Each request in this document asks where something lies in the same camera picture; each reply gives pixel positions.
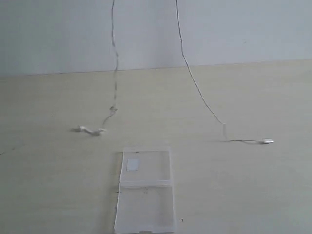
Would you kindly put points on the white sticker in case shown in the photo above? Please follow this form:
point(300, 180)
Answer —
point(132, 164)

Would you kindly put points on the clear plastic hinged case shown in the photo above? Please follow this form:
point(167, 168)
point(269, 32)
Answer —
point(146, 202)

